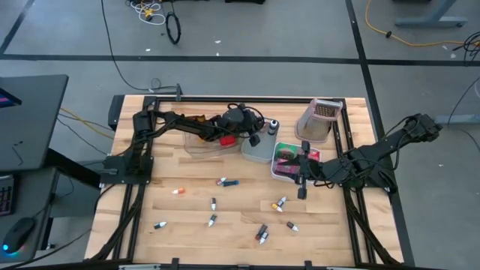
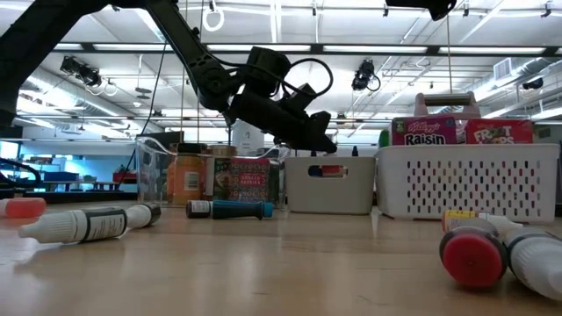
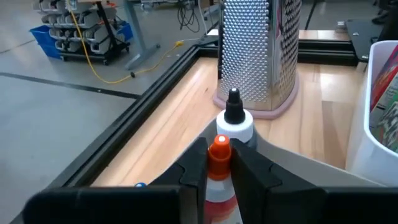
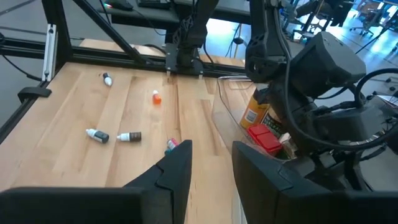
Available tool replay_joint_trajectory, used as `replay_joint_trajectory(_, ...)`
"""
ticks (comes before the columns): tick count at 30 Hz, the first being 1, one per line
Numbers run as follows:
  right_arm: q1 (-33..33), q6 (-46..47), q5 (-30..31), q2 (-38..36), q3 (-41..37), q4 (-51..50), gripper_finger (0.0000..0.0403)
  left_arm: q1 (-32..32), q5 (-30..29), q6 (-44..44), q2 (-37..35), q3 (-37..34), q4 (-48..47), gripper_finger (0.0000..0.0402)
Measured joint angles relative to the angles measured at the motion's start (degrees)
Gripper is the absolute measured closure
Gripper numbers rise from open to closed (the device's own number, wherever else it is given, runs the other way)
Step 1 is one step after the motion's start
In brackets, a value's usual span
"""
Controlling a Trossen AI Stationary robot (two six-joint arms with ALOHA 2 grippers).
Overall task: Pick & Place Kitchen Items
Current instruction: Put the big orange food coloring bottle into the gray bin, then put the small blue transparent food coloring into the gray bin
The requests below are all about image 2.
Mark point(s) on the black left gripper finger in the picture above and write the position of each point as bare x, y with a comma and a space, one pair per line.
320, 120
307, 140

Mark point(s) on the blue cap colouring bottle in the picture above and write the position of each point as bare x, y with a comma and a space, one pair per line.
314, 171

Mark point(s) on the red cap colouring bottle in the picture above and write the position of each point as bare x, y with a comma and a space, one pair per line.
333, 170

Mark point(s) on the black cap colouring bottle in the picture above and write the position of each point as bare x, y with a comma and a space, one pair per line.
355, 152

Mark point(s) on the tan lid spice jar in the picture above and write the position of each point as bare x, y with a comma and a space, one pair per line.
221, 151

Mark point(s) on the grey plastic bin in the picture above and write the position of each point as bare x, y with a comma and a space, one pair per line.
329, 197

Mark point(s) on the small green cereal box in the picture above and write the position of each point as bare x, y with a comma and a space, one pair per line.
385, 138

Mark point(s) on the red paprika spice tin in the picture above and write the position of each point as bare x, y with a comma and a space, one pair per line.
250, 180

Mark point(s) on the white perforated plastic basket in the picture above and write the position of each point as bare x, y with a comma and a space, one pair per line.
391, 188

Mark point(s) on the teal black marker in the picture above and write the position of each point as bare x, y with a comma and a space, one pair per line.
237, 210

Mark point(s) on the small pink raisin cereal box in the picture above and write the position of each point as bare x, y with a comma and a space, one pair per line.
423, 131

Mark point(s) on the black lid orange spice jar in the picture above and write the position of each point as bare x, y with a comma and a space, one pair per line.
180, 175

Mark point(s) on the clear plastic bin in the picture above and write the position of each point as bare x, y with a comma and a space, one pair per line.
151, 175

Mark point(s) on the small red cereal box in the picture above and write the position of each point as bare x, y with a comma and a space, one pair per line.
461, 134
500, 131

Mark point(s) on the white black dropper bottle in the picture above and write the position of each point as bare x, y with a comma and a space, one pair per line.
140, 216
66, 226

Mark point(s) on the orange white dropper bottle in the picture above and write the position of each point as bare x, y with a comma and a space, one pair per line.
458, 215

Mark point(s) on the grey dropper bottle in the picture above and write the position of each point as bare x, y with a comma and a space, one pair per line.
498, 221

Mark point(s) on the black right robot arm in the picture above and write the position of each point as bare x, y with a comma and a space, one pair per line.
426, 6

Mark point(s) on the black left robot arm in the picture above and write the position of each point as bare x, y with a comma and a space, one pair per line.
189, 48

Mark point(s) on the white numbered pillar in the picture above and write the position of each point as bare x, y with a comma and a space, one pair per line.
248, 140

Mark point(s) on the black background monitor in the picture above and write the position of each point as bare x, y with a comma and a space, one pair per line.
167, 138

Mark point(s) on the background workbench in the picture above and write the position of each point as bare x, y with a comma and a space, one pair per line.
79, 183

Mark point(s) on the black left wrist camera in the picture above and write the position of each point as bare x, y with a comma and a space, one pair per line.
302, 96

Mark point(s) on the silver ventilation duct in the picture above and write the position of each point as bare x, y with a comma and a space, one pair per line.
52, 94

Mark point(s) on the grey ventilation duct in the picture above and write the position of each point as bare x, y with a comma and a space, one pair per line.
527, 68

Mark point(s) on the small black ceiling camera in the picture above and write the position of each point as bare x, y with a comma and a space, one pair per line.
533, 83

